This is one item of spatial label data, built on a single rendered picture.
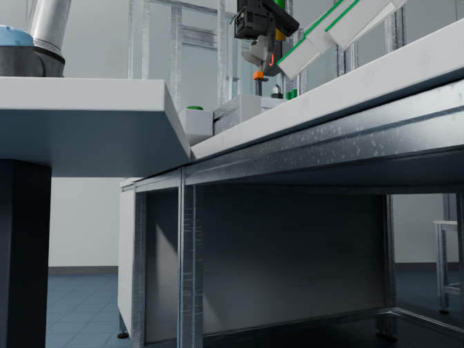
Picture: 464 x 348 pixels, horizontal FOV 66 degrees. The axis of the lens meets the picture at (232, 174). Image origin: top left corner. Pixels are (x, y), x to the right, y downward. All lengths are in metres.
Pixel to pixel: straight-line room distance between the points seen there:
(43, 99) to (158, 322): 1.38
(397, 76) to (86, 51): 4.22
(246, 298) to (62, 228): 2.79
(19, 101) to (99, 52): 4.03
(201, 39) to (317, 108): 1.81
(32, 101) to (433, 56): 0.31
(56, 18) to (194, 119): 0.43
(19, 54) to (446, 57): 0.78
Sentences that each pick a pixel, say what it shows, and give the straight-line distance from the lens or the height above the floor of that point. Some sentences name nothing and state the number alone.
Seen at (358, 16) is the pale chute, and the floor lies 1.04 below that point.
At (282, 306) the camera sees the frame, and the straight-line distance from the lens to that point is 1.86.
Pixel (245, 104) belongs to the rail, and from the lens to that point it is 0.71.
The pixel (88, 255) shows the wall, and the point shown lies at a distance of 4.13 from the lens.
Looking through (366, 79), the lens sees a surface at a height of 0.85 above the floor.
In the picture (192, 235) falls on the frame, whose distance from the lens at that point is 0.81.
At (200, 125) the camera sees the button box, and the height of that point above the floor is 0.92.
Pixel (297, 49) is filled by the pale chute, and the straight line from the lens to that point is 0.76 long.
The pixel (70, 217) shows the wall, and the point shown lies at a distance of 4.15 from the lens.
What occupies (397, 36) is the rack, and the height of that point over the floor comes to 1.13.
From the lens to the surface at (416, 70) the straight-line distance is 0.28.
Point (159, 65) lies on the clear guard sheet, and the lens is 2.31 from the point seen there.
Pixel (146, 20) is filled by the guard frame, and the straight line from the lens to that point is 1.82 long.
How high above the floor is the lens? 0.75
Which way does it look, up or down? 4 degrees up
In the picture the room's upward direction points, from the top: straight up
